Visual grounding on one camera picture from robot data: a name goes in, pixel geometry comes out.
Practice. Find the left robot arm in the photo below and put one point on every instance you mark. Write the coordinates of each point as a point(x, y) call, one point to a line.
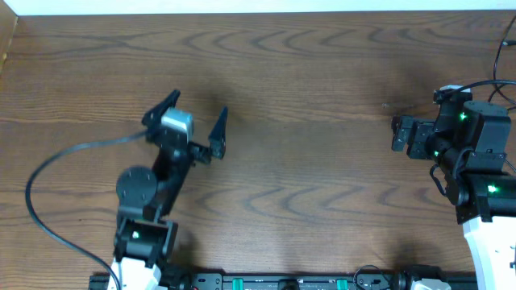
point(144, 239)

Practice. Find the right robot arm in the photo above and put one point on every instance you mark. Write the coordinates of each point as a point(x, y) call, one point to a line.
point(467, 143)

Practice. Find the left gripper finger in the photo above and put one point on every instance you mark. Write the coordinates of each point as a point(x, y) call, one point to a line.
point(153, 116)
point(217, 136)

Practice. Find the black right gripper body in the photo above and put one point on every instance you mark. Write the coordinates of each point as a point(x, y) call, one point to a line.
point(422, 133)

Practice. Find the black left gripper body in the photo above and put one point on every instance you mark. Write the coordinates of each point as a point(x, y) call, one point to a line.
point(201, 155)

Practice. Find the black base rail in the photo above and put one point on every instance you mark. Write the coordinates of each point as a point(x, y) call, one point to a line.
point(368, 277)

